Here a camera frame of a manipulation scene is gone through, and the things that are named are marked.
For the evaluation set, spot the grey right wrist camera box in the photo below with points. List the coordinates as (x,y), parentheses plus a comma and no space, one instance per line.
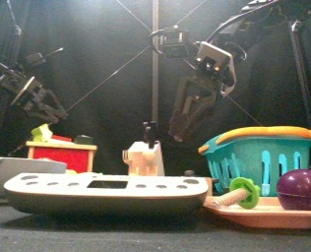
(214,55)

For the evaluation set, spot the red toy piece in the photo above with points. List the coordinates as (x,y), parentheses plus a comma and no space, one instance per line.
(62,138)

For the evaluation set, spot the green headed toy screw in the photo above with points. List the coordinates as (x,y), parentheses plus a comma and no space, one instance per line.
(245,192)

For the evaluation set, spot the purple toy ball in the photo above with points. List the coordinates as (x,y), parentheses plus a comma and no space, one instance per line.
(301,190)

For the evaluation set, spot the vertical metal frame pole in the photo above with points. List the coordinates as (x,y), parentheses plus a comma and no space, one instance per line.
(154,85)

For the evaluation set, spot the pink toy tray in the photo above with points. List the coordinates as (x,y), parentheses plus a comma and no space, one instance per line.
(268,216)

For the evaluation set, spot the dark small round knob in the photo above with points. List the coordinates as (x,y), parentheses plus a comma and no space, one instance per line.
(189,173)

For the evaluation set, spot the white toy fork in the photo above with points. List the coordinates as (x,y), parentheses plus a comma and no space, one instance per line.
(126,157)

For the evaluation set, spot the white toy utensil holder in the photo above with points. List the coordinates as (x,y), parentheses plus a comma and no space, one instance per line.
(145,162)

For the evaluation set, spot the dark slanted stand pole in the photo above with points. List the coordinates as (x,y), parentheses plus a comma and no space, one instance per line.
(303,75)

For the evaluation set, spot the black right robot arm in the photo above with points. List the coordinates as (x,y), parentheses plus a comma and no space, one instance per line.
(268,23)

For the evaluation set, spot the green starfruit toy piece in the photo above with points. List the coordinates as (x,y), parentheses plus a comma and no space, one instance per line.
(40,133)

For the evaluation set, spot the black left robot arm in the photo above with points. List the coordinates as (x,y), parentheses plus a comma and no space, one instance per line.
(0,74)

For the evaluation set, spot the black mounted camera on pole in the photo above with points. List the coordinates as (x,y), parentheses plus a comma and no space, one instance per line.
(173,42)

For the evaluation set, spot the red wooden toy box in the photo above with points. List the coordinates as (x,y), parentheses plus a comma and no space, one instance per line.
(63,156)

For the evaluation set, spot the grey plastic bowl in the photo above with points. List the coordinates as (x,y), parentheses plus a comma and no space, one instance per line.
(14,174)

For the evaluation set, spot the dark small toy block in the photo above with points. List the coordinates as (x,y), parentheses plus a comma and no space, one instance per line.
(83,139)

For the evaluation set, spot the white grey toy scale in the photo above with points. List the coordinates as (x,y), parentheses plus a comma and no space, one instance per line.
(105,197)

